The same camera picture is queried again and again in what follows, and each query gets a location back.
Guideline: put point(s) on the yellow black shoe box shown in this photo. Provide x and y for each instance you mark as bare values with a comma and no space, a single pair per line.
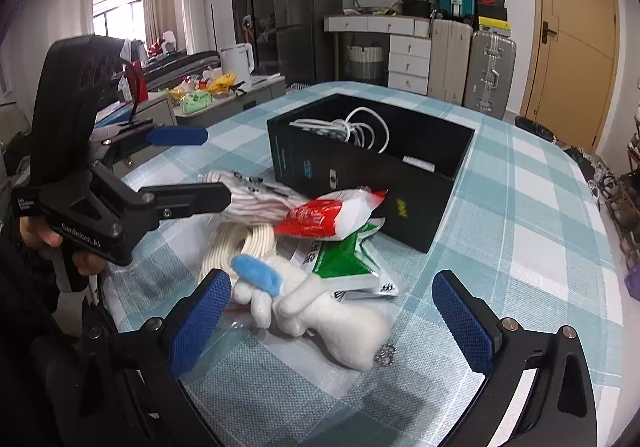
494,24

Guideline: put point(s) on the brown curtain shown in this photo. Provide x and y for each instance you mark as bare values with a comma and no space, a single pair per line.
160,12

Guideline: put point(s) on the grey low counter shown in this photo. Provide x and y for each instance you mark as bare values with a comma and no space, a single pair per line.
250,102

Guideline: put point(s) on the beige suitcase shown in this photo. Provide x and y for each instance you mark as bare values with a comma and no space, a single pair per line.
450,62

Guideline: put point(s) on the red container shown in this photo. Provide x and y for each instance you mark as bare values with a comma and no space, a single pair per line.
140,84

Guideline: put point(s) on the silver suitcase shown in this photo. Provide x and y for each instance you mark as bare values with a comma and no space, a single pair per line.
487,72

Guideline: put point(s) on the wooden door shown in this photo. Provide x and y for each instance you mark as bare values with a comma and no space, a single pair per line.
570,52

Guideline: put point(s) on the purple bag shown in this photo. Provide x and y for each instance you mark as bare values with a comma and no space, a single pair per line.
634,282

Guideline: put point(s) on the person's left hand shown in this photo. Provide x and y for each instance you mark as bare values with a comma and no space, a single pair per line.
40,236

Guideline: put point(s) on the dark grey refrigerator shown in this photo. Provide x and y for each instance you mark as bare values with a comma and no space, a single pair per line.
307,17

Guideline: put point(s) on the black sofa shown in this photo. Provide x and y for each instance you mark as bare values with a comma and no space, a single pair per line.
190,62

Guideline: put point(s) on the green plastic bag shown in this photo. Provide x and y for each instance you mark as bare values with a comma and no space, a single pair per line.
197,103

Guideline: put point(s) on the white desk with drawers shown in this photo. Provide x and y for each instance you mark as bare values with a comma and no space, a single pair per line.
407,59

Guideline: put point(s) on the grey cabinet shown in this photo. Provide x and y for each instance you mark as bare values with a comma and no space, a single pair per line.
155,112

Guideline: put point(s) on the dark glass cabinet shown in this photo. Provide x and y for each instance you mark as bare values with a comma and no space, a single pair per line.
252,2

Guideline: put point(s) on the woven laundry basket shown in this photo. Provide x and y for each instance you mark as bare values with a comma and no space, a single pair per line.
365,64

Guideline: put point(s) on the yellow plastic bag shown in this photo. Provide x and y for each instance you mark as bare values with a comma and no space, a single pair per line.
222,84

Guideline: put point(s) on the white kettle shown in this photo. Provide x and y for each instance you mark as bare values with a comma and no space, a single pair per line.
235,62

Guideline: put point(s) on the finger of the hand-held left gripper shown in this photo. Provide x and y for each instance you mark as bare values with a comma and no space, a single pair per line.
180,137
200,199

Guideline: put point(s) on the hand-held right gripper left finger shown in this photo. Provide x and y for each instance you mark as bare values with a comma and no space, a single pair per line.
200,322

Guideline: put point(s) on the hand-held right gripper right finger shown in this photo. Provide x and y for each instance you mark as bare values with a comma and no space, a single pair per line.
462,322

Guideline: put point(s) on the red white packet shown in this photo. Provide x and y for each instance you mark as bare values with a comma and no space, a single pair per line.
320,214

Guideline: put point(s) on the shoe rack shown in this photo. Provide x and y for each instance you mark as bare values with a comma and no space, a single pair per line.
625,207

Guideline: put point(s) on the teal checkered tablecloth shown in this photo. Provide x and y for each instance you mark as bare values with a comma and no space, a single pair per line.
525,227

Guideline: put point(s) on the white plush toy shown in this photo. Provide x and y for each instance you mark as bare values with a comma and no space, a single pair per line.
325,322

